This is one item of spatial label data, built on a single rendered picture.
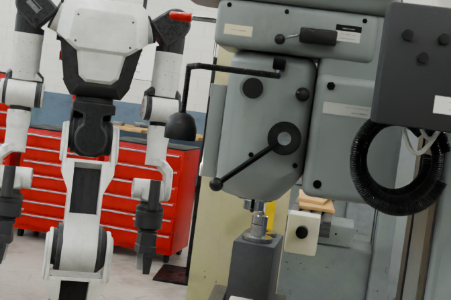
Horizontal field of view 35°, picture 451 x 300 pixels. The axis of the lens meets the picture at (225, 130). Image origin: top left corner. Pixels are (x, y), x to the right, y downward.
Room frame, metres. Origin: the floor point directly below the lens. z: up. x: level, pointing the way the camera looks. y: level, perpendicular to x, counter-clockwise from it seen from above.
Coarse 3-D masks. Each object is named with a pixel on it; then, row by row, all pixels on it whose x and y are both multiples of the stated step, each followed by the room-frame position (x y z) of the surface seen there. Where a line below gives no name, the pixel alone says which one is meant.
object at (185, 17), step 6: (174, 12) 1.74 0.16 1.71; (180, 12) 1.74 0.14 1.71; (174, 18) 1.74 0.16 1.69; (180, 18) 1.73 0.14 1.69; (186, 18) 1.73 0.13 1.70; (192, 18) 1.73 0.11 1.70; (198, 18) 1.73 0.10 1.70; (204, 18) 1.73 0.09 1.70; (210, 18) 1.73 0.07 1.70; (216, 18) 1.73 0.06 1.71
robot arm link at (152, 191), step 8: (136, 184) 2.26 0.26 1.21; (144, 184) 2.26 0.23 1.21; (152, 184) 2.23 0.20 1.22; (160, 184) 2.25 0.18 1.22; (136, 192) 2.25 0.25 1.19; (144, 192) 2.26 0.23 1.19; (152, 192) 2.23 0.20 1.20; (160, 192) 2.27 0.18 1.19; (144, 200) 2.26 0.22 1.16; (152, 200) 2.23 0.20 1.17; (160, 200) 2.27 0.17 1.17; (136, 208) 2.27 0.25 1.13; (144, 208) 2.25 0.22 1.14; (152, 208) 2.22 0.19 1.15; (160, 208) 2.27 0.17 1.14
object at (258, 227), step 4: (252, 220) 2.08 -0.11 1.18; (256, 220) 2.07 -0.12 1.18; (260, 220) 2.06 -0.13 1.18; (264, 220) 2.07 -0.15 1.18; (252, 224) 2.07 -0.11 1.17; (256, 224) 2.07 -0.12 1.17; (260, 224) 2.06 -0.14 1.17; (264, 224) 2.07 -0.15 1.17; (252, 228) 2.07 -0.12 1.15; (256, 228) 2.06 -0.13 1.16; (260, 228) 2.06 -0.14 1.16; (264, 228) 2.07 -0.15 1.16; (252, 232) 2.07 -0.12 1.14; (256, 232) 2.06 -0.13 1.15; (260, 232) 2.06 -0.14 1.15; (264, 232) 2.07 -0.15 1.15; (252, 236) 2.07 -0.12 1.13; (256, 236) 2.06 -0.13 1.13; (260, 236) 2.06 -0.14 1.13; (264, 236) 2.07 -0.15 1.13
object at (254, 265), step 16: (240, 240) 2.05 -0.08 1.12; (256, 240) 2.04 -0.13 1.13; (272, 240) 2.12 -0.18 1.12; (240, 256) 2.03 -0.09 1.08; (256, 256) 2.03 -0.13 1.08; (272, 256) 2.02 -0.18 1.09; (240, 272) 2.03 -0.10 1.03; (256, 272) 2.02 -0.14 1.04; (272, 272) 2.06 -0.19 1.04; (240, 288) 2.03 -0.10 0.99; (256, 288) 2.02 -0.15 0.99; (272, 288) 2.12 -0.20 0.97
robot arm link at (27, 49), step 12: (24, 36) 2.19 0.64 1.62; (36, 36) 2.20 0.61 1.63; (24, 48) 2.19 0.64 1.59; (36, 48) 2.21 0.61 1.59; (12, 60) 2.21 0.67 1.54; (24, 60) 2.20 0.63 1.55; (36, 60) 2.22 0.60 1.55; (12, 72) 2.20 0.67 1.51; (24, 72) 2.20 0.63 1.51; (36, 72) 2.22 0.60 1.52; (0, 84) 2.17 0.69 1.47; (0, 96) 2.17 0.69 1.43
